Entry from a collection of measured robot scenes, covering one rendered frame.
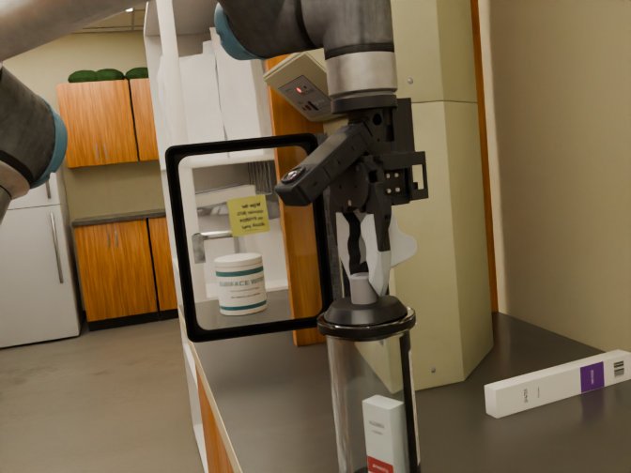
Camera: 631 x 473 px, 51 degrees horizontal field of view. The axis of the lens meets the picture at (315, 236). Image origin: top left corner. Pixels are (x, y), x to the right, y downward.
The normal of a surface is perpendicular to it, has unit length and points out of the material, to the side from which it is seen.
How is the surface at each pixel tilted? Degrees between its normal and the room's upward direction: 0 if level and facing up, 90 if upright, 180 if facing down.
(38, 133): 94
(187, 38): 90
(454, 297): 90
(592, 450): 0
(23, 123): 93
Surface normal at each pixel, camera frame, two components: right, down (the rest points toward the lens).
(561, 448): -0.10, -0.99
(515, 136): -0.96, 0.13
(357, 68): -0.25, 0.14
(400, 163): 0.51, 0.05
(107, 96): 0.27, 0.09
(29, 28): 0.03, 0.83
